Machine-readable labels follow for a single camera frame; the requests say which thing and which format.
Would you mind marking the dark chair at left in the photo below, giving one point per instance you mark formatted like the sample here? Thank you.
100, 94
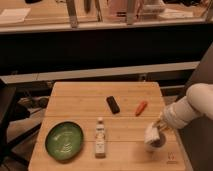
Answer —
8, 103

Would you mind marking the white paper sheet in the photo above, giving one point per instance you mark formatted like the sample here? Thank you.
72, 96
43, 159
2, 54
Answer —
9, 16

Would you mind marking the green ceramic plate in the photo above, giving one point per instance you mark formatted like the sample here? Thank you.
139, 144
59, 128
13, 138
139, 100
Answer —
64, 141

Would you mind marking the black rectangular block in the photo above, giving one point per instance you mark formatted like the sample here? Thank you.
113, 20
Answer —
113, 104

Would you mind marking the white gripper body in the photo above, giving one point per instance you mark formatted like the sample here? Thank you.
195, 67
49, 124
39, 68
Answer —
169, 119

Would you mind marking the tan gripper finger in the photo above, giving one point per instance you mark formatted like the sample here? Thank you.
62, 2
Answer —
161, 125

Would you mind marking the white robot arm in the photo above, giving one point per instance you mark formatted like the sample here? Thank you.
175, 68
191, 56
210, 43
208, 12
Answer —
192, 117

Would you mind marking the orange toy carrot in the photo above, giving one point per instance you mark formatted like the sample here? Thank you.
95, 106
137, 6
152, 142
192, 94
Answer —
141, 108

